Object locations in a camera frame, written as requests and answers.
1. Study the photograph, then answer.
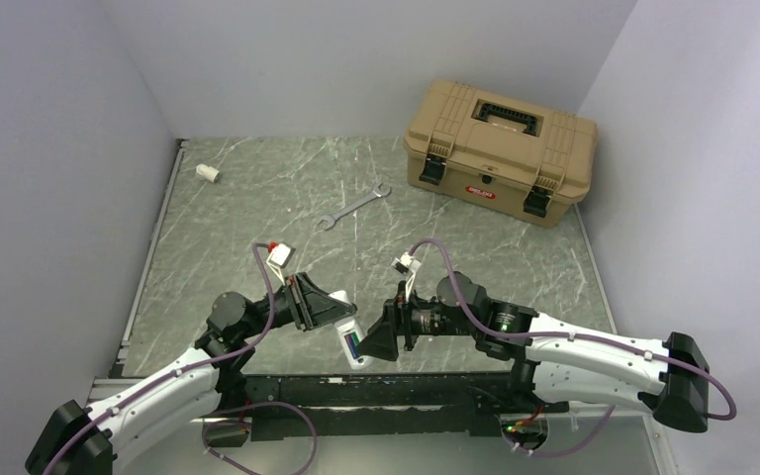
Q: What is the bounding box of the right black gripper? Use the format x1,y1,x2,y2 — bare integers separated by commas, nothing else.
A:
355,280,478,360

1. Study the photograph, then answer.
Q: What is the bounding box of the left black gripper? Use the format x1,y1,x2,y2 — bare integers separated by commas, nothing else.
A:
238,272,356,339

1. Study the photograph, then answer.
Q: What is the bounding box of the blue AAA battery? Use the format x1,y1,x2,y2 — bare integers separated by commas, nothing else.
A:
343,332,363,365

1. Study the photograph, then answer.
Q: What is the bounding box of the white remote control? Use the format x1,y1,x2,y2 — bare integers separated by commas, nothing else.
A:
332,317,374,371

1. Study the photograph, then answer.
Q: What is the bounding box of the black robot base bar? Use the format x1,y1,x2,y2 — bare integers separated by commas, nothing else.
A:
211,371,569,441

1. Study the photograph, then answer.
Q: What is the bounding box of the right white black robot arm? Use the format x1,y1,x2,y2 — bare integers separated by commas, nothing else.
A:
356,272,710,433

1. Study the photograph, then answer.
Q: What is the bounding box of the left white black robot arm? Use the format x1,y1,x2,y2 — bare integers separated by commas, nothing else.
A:
25,272,357,474

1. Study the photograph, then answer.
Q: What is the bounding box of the white remote battery cover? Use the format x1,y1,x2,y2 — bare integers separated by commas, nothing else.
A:
195,163,220,183

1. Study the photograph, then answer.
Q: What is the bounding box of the silver open-end wrench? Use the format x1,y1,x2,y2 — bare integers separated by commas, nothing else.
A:
319,183,392,231

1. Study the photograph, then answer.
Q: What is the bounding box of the tan plastic toolbox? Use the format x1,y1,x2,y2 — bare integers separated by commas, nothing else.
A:
403,79,598,228

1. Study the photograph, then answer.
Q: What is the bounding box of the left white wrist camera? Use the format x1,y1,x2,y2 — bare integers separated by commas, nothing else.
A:
266,242,295,269

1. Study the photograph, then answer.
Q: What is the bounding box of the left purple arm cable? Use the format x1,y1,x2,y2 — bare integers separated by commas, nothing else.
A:
42,242,278,475

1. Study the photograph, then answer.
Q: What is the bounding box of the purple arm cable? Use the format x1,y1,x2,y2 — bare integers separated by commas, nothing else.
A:
42,242,278,475
405,237,738,423

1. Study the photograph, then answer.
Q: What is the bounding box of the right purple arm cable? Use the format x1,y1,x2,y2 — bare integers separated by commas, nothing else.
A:
405,237,738,423

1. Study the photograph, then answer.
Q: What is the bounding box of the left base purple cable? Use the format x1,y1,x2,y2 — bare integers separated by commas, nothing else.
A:
201,401,319,475

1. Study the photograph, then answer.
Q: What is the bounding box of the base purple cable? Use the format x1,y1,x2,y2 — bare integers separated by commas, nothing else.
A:
502,403,618,459
201,401,319,475

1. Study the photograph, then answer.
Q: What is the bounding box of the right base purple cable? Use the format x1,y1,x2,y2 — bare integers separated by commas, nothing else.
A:
502,403,618,459

